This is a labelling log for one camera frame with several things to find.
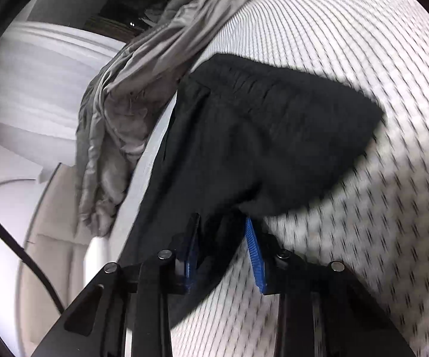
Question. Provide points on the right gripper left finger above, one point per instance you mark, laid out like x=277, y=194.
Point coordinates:
x=126, y=308

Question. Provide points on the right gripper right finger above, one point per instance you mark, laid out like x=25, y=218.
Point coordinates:
x=323, y=310

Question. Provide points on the black pants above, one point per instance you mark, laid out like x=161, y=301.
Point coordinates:
x=245, y=139

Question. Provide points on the beige padded headboard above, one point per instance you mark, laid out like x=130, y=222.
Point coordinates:
x=56, y=244

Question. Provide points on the white patterned mattress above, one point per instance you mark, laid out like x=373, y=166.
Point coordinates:
x=376, y=218

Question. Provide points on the grey crumpled duvet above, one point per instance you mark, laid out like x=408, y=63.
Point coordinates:
x=123, y=102

